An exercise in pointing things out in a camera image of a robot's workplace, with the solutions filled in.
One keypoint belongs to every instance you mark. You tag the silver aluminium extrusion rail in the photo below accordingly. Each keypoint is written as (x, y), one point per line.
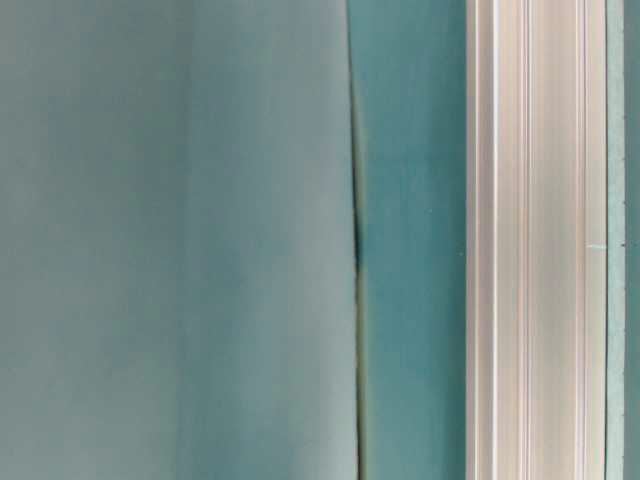
(536, 262)

